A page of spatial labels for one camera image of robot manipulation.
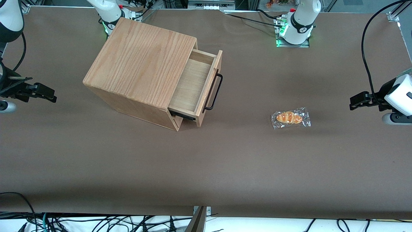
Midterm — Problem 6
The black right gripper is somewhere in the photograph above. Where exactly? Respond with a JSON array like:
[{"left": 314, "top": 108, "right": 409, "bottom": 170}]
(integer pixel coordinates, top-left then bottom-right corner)
[{"left": 0, "top": 76, "right": 57, "bottom": 103}]

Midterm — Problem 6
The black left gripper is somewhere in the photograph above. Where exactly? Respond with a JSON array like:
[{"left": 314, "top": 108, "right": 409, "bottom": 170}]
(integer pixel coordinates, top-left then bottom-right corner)
[{"left": 350, "top": 78, "right": 403, "bottom": 112}]

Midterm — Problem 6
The wooden drawer with black handle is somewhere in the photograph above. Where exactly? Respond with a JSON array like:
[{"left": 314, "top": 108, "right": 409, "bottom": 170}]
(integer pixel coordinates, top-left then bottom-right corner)
[{"left": 167, "top": 49, "right": 223, "bottom": 128}]

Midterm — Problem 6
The oak wooden drawer cabinet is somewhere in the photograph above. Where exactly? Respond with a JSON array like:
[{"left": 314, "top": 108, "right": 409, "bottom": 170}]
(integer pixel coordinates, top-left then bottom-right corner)
[{"left": 83, "top": 17, "right": 197, "bottom": 132}]

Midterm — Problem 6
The bread roll in clear wrapper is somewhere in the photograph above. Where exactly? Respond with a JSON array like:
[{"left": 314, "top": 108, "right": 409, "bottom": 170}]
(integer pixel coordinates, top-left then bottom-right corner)
[{"left": 271, "top": 107, "right": 311, "bottom": 130}]

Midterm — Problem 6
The brown table cover sheet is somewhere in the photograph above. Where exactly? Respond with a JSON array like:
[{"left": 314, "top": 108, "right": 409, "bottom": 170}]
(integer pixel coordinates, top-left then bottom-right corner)
[{"left": 0, "top": 6, "right": 412, "bottom": 217}]

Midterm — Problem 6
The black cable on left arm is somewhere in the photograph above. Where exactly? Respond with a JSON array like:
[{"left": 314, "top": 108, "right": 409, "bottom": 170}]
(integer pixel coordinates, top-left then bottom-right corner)
[{"left": 361, "top": 0, "right": 412, "bottom": 99}]

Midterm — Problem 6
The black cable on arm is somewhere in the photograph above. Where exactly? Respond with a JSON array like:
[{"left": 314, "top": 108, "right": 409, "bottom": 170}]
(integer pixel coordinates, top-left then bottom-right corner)
[
  {"left": 13, "top": 32, "right": 27, "bottom": 71},
  {"left": 361, "top": 0, "right": 412, "bottom": 99}
]

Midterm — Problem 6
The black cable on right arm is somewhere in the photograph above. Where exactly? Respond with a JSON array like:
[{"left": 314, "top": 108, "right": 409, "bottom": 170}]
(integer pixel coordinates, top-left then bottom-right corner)
[{"left": 13, "top": 32, "right": 27, "bottom": 71}]

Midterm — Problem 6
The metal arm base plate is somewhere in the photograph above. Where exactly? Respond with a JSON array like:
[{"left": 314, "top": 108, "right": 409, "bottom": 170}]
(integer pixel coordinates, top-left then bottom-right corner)
[
  {"left": 124, "top": 7, "right": 142, "bottom": 22},
  {"left": 275, "top": 16, "right": 311, "bottom": 48}
]

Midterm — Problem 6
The aluminium frame profile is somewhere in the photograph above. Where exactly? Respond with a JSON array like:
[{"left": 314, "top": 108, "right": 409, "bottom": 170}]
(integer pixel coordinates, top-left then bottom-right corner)
[{"left": 391, "top": 0, "right": 412, "bottom": 18}]

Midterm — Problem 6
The black looped cable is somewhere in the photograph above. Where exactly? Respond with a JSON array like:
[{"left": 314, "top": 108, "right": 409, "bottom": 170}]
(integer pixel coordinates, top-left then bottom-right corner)
[{"left": 0, "top": 192, "right": 37, "bottom": 232}]

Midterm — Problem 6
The short black table cable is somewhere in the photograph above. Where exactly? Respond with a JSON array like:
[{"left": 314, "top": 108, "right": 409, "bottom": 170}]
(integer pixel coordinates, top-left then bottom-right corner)
[{"left": 257, "top": 9, "right": 278, "bottom": 20}]

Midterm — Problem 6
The long black table cable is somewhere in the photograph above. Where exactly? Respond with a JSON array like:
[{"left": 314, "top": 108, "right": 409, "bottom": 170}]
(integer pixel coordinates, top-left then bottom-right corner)
[{"left": 225, "top": 12, "right": 281, "bottom": 27}]

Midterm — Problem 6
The aluminium profile post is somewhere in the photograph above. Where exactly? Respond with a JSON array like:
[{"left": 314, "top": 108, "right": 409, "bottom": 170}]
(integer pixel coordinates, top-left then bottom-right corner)
[{"left": 185, "top": 206, "right": 206, "bottom": 232}]

